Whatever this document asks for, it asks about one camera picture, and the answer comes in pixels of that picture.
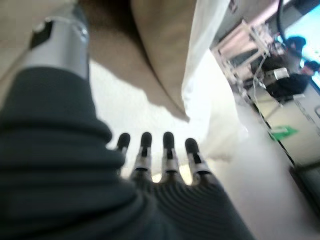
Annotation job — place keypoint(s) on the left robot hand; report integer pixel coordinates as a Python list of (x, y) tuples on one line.
[(62, 187)]

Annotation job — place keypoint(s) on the white duvet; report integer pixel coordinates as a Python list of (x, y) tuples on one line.
[(202, 50)]

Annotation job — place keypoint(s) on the green floor marker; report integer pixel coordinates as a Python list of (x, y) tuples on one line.
[(285, 131)]

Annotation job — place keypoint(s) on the black wheeled equipment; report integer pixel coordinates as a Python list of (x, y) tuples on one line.
[(287, 85)]

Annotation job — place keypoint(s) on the metal frame cart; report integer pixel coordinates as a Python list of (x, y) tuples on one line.
[(240, 37)]

